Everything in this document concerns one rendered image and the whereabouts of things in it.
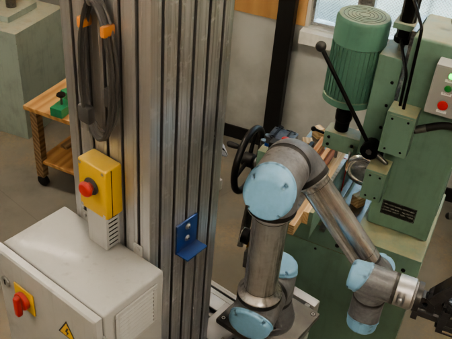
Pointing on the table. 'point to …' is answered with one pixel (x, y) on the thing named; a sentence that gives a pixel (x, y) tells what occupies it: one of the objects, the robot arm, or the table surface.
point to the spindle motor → (356, 54)
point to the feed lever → (370, 146)
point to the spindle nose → (342, 120)
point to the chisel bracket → (341, 139)
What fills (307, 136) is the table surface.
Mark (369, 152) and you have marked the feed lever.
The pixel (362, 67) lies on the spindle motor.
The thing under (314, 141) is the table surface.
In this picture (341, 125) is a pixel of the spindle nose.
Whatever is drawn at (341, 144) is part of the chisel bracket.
